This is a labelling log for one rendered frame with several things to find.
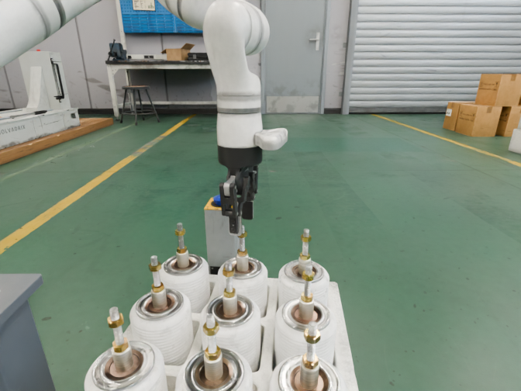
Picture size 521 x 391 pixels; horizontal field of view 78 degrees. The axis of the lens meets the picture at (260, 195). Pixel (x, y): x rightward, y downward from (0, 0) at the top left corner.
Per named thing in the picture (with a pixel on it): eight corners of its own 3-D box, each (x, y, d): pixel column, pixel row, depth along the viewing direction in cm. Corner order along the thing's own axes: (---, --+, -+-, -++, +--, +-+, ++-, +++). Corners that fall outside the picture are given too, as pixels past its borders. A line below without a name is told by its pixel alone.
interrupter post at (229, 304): (219, 314, 51) (219, 297, 50) (227, 305, 53) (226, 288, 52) (233, 318, 50) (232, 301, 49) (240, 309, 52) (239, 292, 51)
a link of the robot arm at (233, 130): (277, 152, 48) (277, 108, 46) (208, 147, 51) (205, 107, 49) (289, 140, 56) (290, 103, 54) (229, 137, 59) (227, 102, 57)
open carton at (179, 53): (171, 62, 475) (169, 45, 467) (196, 61, 467) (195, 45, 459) (160, 61, 448) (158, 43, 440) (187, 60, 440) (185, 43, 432)
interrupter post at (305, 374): (319, 378, 40) (322, 358, 39) (316, 395, 38) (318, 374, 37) (301, 372, 41) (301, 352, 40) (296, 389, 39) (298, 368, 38)
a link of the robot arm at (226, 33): (236, 116, 46) (269, 110, 53) (233, -8, 41) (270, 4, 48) (200, 113, 50) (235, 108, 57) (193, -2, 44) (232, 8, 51)
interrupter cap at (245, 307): (197, 320, 50) (196, 316, 50) (222, 292, 56) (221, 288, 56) (240, 335, 47) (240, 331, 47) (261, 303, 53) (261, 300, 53)
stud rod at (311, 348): (314, 371, 39) (318, 321, 37) (312, 377, 39) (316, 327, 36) (305, 368, 40) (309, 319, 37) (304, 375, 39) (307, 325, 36)
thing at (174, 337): (136, 412, 54) (119, 327, 48) (150, 365, 63) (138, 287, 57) (194, 409, 55) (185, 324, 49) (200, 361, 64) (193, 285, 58)
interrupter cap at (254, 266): (267, 264, 65) (267, 261, 64) (252, 285, 58) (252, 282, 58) (234, 255, 67) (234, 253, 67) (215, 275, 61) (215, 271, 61)
